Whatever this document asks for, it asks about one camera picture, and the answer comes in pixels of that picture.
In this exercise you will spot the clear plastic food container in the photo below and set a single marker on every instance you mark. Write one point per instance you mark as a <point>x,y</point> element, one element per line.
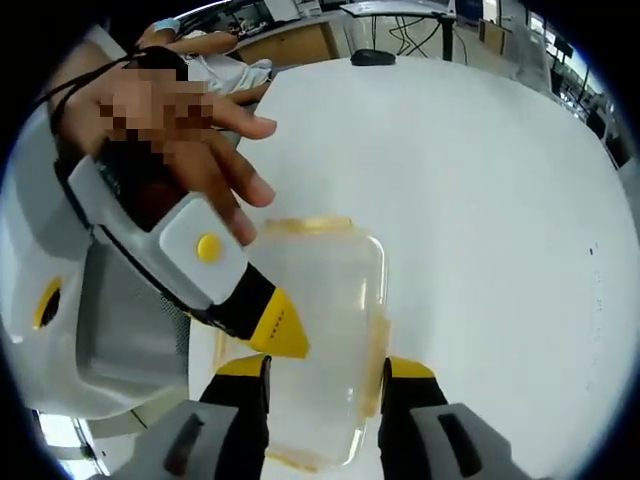
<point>325,310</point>

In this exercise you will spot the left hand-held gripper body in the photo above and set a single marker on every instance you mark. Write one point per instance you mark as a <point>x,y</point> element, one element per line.
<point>45,240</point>

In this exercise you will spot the small black object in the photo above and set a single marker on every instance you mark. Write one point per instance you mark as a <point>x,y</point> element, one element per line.
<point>372,57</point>

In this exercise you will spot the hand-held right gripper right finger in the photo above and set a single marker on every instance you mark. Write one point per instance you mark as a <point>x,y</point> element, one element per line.
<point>415,435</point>

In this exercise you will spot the person's left hand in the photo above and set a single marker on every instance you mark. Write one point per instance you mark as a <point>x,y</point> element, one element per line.
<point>245,175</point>

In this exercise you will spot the wooden desk cabinet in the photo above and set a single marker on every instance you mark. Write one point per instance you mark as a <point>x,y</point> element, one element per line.
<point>290,42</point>

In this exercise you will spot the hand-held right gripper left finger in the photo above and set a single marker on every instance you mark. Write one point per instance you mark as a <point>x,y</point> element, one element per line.
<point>235,430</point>

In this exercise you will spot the black desk leg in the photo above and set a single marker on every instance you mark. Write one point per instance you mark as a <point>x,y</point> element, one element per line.
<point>447,35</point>

